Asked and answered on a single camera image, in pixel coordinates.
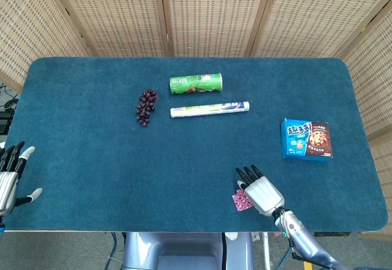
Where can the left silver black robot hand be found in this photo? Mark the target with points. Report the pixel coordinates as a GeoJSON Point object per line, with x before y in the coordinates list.
{"type": "Point", "coordinates": [7, 184]}

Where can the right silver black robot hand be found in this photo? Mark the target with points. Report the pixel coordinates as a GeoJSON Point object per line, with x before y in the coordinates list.
{"type": "Point", "coordinates": [263, 193]}

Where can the pink patterned card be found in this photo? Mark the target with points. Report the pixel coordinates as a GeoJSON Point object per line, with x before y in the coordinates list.
{"type": "Point", "coordinates": [240, 201]}

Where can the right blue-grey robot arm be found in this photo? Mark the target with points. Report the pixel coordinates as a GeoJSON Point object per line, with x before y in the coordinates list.
{"type": "Point", "coordinates": [306, 239]}

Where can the small pink patterned piece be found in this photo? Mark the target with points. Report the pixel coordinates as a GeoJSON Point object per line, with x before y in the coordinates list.
{"type": "Point", "coordinates": [277, 234]}

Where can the white table leg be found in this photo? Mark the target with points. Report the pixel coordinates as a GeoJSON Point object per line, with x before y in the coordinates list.
{"type": "Point", "coordinates": [266, 251]}

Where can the blue chocolate cookie box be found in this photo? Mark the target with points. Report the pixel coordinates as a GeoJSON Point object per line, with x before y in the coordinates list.
{"type": "Point", "coordinates": [306, 138]}

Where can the blue-grey robot torso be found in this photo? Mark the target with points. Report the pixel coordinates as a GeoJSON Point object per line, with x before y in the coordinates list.
{"type": "Point", "coordinates": [183, 248]}

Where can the white cling film roll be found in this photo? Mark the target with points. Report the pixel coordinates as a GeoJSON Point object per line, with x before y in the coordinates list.
{"type": "Point", "coordinates": [208, 110]}

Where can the blue felt table mat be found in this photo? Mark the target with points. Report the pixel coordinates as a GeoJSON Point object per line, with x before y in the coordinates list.
{"type": "Point", "coordinates": [122, 175]}

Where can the green chips can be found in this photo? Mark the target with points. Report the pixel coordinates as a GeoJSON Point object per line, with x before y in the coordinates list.
{"type": "Point", "coordinates": [196, 84]}

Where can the purple grape bunch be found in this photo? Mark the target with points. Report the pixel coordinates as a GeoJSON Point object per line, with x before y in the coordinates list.
{"type": "Point", "coordinates": [145, 106]}

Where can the woven bamboo folding screen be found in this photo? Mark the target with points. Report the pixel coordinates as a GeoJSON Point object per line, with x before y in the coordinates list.
{"type": "Point", "coordinates": [214, 16]}

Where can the white perforated bracket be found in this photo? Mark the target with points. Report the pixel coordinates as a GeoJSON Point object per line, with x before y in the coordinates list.
{"type": "Point", "coordinates": [231, 236]}

